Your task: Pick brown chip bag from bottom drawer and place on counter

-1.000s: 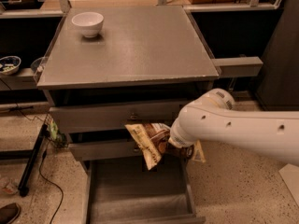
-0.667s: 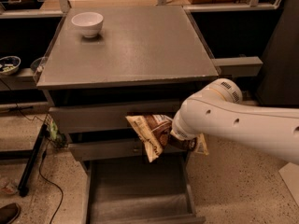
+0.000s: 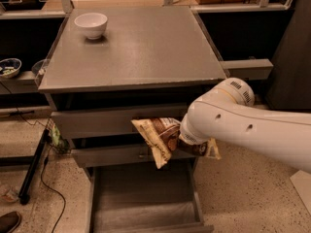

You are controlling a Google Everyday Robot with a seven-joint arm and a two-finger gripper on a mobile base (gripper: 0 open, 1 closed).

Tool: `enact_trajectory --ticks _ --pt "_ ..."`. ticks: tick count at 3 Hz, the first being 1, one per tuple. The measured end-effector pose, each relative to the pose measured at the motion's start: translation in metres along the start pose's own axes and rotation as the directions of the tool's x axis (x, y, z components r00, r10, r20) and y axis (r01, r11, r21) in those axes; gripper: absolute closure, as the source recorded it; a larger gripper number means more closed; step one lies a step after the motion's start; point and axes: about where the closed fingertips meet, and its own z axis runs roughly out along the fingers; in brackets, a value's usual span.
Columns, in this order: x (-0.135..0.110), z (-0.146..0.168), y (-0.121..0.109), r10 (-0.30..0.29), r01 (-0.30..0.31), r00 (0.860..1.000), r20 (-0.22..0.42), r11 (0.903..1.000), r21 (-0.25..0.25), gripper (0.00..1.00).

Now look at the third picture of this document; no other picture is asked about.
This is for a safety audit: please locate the white ceramic bowl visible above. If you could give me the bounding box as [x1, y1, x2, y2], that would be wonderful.
[74, 13, 108, 40]

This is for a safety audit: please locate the grey bottom drawer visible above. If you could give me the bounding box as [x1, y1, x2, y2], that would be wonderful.
[86, 159, 214, 233]

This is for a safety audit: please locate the brown chip bag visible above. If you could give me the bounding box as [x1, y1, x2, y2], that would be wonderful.
[131, 117, 222, 169]

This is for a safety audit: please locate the grey drawer cabinet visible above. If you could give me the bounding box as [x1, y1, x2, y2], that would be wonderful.
[37, 5, 228, 233]

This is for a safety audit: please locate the grey drawer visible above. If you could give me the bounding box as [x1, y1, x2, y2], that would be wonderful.
[86, 159, 214, 233]
[52, 103, 187, 139]
[70, 143, 198, 168]

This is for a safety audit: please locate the black floor cable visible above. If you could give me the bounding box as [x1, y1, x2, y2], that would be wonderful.
[40, 155, 67, 233]

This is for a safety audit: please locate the green packaged item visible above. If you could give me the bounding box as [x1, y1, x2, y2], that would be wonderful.
[51, 125, 69, 154]

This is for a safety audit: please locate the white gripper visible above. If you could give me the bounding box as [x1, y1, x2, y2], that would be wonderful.
[180, 116, 209, 145]

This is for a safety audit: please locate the grey top drawer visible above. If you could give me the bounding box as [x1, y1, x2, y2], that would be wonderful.
[52, 103, 187, 139]

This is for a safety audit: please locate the black metal stand leg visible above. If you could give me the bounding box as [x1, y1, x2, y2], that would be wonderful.
[18, 129, 49, 205]

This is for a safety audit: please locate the small clear bowl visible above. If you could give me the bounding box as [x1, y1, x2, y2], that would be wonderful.
[31, 59, 50, 76]

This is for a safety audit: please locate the grey middle drawer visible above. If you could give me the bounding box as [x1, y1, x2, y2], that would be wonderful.
[70, 143, 198, 168]

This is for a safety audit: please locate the white floor panel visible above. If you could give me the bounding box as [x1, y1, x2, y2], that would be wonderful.
[290, 171, 311, 215]

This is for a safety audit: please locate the dark shoe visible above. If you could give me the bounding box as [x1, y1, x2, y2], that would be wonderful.
[0, 212, 21, 233]

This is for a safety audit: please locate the grey side rail beam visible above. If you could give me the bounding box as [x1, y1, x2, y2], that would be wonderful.
[221, 59, 273, 81]

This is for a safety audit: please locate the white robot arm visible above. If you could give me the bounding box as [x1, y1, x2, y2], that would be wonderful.
[180, 78, 311, 173]

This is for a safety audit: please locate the blue patterned bowl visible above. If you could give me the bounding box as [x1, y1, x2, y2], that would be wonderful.
[0, 58, 22, 79]

